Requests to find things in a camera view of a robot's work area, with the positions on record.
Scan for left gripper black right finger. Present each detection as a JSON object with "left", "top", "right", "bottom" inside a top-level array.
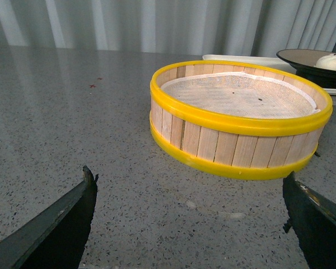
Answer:
[{"left": 283, "top": 172, "right": 336, "bottom": 268}]

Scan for white steamer cloth liner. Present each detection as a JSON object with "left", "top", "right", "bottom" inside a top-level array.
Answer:
[{"left": 161, "top": 72, "right": 319, "bottom": 119}]

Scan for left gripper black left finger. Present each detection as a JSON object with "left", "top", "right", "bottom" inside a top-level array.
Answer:
[{"left": 0, "top": 166, "right": 99, "bottom": 268}]

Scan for grey pleated curtain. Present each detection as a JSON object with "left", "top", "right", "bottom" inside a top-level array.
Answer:
[{"left": 0, "top": 1, "right": 336, "bottom": 57}]

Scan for white steamed bun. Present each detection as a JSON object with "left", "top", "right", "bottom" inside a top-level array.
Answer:
[{"left": 315, "top": 53, "right": 336, "bottom": 71}]

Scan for beige plate with black rim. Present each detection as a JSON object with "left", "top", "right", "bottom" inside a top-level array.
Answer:
[{"left": 276, "top": 49, "right": 336, "bottom": 89}]

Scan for yellow-rimmed bamboo steamer basket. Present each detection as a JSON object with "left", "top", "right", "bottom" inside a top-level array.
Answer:
[{"left": 150, "top": 61, "right": 333, "bottom": 180}]

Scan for white rectangular serving tray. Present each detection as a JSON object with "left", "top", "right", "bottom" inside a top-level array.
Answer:
[{"left": 203, "top": 54, "right": 336, "bottom": 96}]

